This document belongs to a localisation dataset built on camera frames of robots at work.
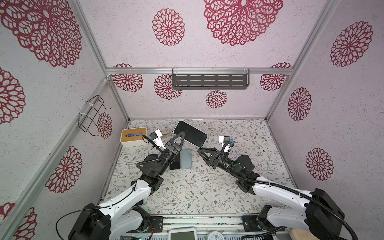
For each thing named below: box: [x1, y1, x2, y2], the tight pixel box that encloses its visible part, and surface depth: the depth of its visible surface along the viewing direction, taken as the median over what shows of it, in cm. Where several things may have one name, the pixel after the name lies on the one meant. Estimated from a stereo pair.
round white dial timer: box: [207, 231, 225, 240], surface depth 69 cm
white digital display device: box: [168, 228, 198, 240], surface depth 69 cm
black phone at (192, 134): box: [173, 120, 208, 148], surface depth 67 cm
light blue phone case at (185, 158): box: [180, 148, 192, 169], surface depth 97 cm
